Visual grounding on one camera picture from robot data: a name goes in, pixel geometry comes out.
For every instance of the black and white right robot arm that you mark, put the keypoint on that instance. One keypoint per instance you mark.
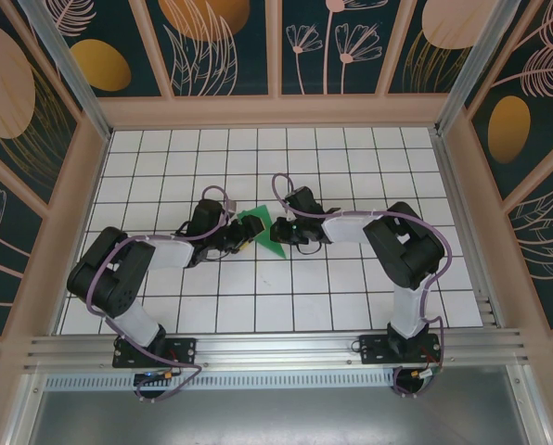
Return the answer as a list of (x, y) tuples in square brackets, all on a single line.
[(404, 245)]

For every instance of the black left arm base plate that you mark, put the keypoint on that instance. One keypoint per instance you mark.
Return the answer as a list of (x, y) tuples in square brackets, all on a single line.
[(183, 350)]

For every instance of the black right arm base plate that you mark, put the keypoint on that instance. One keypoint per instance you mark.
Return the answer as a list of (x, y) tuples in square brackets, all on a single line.
[(374, 350)]

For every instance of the green paper sheet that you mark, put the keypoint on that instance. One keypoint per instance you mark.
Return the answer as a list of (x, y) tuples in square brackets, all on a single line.
[(272, 245)]

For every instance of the aluminium frame post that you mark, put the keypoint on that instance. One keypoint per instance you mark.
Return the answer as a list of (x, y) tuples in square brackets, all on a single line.
[(72, 74), (480, 65)]

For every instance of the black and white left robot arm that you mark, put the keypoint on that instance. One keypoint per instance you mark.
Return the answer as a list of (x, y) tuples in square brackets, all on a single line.
[(114, 273)]

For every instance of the aluminium side rail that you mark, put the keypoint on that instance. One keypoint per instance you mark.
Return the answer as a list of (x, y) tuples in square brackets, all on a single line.
[(471, 241)]

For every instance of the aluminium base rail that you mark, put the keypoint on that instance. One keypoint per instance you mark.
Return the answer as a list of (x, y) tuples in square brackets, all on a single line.
[(276, 347)]

